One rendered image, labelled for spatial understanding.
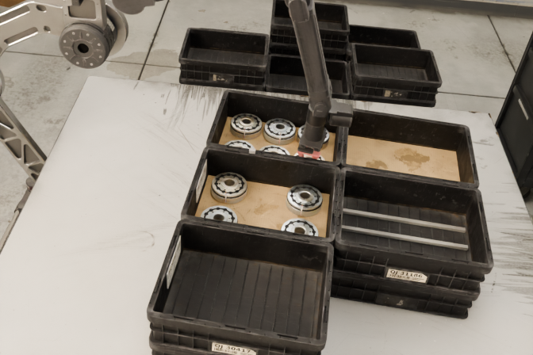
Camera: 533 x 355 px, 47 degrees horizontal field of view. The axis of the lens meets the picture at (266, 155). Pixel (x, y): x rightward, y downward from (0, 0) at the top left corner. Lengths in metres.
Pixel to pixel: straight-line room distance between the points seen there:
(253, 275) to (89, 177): 0.71
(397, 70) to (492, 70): 1.35
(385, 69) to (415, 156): 1.14
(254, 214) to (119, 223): 0.42
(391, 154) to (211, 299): 0.81
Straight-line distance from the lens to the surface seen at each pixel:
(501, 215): 2.15
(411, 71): 3.15
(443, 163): 2.06
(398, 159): 2.02
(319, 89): 1.65
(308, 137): 1.80
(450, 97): 3.97
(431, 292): 1.71
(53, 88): 3.75
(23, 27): 2.03
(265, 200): 1.79
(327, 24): 3.43
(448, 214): 1.89
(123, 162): 2.11
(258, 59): 3.06
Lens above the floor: 2.08
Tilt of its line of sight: 40 degrees down
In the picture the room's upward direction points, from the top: 6 degrees clockwise
